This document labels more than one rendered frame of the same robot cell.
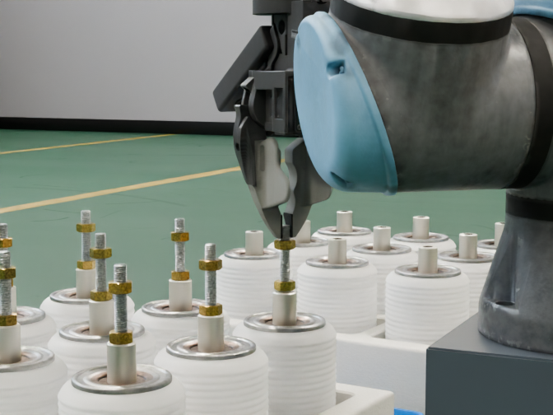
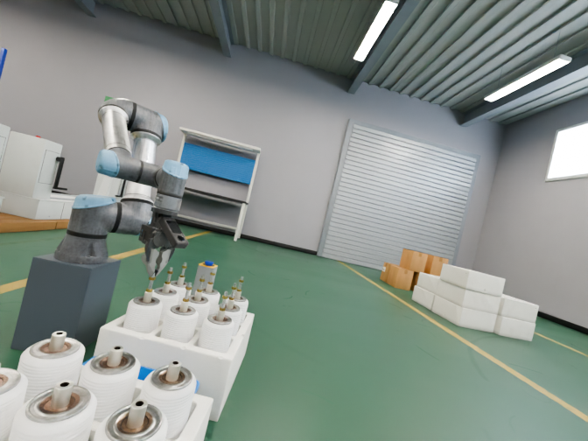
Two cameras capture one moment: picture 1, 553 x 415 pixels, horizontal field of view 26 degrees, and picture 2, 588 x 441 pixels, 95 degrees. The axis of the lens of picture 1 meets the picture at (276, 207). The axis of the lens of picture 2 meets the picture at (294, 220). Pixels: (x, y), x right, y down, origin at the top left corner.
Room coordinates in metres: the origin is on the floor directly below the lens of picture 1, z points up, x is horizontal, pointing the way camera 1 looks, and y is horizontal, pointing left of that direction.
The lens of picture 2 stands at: (2.01, -0.10, 0.60)
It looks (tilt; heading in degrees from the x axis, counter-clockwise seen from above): 0 degrees down; 149
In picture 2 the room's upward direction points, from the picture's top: 14 degrees clockwise
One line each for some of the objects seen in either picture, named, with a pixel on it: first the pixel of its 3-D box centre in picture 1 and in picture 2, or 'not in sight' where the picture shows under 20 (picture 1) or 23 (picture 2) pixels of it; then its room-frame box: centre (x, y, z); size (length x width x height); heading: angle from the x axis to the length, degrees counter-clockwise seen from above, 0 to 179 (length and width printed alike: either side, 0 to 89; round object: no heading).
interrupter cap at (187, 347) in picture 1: (211, 348); (165, 291); (0.98, 0.05, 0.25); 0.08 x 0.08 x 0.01
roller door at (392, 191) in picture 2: not in sight; (400, 204); (-2.08, 4.93, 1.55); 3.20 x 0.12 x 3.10; 65
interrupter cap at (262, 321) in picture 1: (284, 323); (146, 301); (1.08, -0.01, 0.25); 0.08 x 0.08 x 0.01
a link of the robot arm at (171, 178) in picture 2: not in sight; (172, 178); (1.07, -0.02, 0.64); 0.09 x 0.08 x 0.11; 16
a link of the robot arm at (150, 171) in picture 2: not in sight; (157, 176); (0.98, -0.06, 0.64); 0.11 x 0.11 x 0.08; 16
